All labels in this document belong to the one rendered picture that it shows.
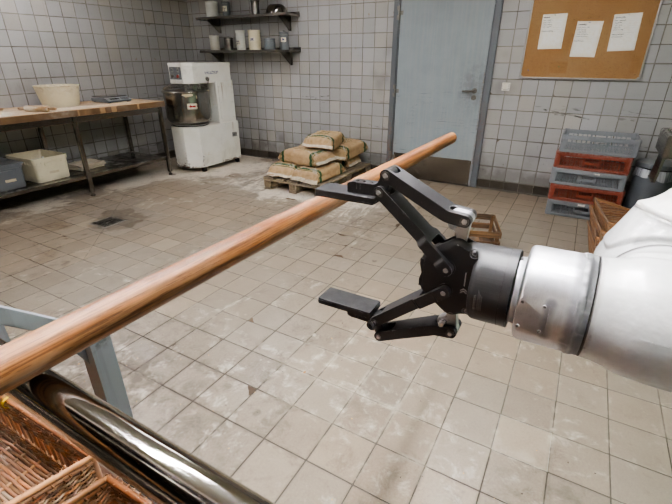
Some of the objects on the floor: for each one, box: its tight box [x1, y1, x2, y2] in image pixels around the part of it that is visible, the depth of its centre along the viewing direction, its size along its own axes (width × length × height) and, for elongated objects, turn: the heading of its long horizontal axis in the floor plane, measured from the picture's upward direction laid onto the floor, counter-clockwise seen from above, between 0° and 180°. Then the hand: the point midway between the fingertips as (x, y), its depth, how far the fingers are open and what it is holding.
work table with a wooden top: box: [0, 99, 173, 199], centre depth 452 cm, size 220×80×90 cm, turn 150°
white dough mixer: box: [161, 62, 241, 172], centre depth 553 cm, size 92×59×132 cm, turn 150°
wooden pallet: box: [263, 162, 371, 194], centre depth 507 cm, size 120×80×14 cm, turn 150°
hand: (331, 246), depth 48 cm, fingers open, 13 cm apart
